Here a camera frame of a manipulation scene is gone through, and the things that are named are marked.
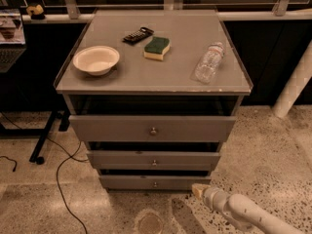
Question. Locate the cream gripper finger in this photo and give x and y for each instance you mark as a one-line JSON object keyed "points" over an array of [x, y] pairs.
{"points": [[198, 189]]}

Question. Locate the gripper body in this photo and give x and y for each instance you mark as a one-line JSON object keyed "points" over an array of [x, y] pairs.
{"points": [[209, 194]]}

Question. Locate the grey bottom drawer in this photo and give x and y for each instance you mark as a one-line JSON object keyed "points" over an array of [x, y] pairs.
{"points": [[151, 182]]}

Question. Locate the grey drawer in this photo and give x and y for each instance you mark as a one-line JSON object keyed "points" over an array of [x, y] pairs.
{"points": [[153, 128], [153, 160], [151, 182]]}

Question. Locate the grey middle drawer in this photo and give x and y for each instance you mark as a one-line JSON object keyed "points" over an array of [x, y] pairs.
{"points": [[153, 160]]}

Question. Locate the grey drawer cabinet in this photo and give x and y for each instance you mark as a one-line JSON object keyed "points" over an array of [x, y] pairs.
{"points": [[140, 86]]}

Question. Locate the grey top drawer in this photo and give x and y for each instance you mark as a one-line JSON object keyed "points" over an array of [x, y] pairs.
{"points": [[153, 128]]}

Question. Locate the clear plastic water bottle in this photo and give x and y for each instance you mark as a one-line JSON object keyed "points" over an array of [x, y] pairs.
{"points": [[208, 64]]}

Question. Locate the green yellow sponge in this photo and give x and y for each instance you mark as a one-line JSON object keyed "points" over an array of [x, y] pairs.
{"points": [[157, 48]]}

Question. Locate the black desk leg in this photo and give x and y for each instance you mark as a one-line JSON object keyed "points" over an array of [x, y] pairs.
{"points": [[41, 134]]}

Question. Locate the white diagonal pole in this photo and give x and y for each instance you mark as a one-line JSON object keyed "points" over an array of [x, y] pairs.
{"points": [[297, 82]]}

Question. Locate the white paper bowl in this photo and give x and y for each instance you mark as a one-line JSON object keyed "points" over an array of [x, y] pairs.
{"points": [[97, 60]]}

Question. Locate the black calculator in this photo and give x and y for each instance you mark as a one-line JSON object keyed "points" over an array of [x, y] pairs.
{"points": [[138, 36]]}

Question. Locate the yellow black tape dispenser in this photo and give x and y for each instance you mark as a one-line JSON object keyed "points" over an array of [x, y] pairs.
{"points": [[36, 12]]}

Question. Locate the laptop computer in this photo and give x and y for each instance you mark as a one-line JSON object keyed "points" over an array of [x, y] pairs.
{"points": [[12, 38]]}

